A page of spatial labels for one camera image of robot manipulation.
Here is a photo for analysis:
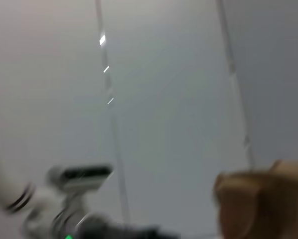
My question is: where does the khaki canvas food bag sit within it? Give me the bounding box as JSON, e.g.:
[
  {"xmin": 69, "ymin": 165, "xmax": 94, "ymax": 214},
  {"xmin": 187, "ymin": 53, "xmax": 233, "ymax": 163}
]
[{"xmin": 212, "ymin": 159, "xmax": 298, "ymax": 239}]

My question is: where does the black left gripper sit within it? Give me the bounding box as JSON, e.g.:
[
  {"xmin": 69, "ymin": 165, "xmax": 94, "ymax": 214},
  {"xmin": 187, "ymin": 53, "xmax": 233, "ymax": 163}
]
[{"xmin": 75, "ymin": 214, "xmax": 182, "ymax": 239}]

